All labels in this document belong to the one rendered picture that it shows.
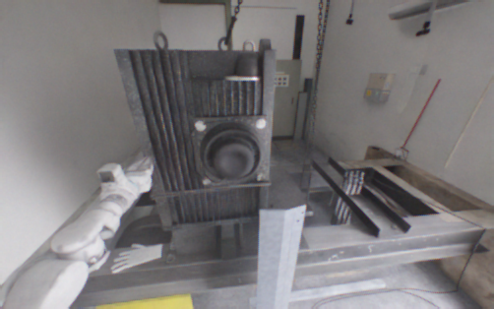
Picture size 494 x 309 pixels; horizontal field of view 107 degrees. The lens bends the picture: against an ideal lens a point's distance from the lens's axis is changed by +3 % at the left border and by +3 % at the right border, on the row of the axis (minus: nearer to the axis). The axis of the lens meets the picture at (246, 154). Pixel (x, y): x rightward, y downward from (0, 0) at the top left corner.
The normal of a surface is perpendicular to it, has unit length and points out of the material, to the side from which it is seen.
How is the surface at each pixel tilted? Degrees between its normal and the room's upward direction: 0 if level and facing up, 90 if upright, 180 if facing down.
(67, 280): 90
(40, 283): 27
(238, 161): 90
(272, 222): 90
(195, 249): 90
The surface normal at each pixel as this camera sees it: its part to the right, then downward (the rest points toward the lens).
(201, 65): 0.13, 0.44
